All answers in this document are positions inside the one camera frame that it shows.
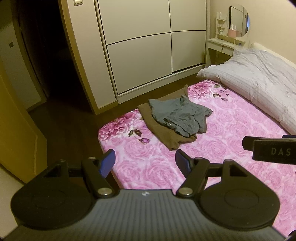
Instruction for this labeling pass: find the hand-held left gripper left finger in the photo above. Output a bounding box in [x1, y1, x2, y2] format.
[44, 149, 120, 198]

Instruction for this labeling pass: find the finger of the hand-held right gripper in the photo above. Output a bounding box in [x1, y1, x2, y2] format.
[242, 136, 284, 151]

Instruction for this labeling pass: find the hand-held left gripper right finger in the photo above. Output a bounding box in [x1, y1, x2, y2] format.
[175, 149, 247, 198]

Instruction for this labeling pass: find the grey-brown fleece garment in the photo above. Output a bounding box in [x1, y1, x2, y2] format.
[137, 85, 197, 151]

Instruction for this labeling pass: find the blue-grey garment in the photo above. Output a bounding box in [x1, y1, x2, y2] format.
[148, 95, 213, 137]

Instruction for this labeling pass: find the pink floral blanket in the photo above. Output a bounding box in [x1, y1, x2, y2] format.
[98, 79, 296, 237]

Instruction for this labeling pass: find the pale grey duvet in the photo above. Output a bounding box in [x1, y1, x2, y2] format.
[196, 49, 296, 135]

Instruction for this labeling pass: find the yellowish wooden door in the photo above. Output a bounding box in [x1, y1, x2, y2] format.
[0, 70, 48, 184]

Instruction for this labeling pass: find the cream bed headboard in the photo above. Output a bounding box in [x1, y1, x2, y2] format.
[250, 42, 296, 68]

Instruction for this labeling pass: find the white vanity table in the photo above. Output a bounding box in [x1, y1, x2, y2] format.
[206, 38, 247, 66]

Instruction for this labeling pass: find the cream sliding-door wardrobe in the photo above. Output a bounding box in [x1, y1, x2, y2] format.
[58, 0, 211, 115]

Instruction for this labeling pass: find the white tiered desktop shelf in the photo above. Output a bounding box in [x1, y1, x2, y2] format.
[216, 17, 246, 47]

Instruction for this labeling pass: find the round wall mirror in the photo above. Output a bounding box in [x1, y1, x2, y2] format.
[228, 4, 250, 38]

